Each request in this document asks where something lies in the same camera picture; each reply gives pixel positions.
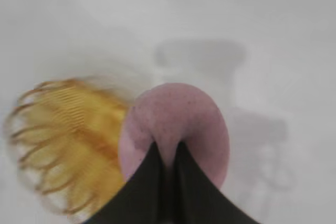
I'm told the pink peach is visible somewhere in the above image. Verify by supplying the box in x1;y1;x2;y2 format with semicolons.
118;82;230;188

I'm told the yellow woven basket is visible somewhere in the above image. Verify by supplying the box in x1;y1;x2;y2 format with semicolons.
3;77;137;221

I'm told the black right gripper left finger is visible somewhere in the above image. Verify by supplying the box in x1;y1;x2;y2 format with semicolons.
89;141;167;224

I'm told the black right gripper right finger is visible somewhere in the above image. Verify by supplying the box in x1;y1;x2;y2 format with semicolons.
173;141;261;224

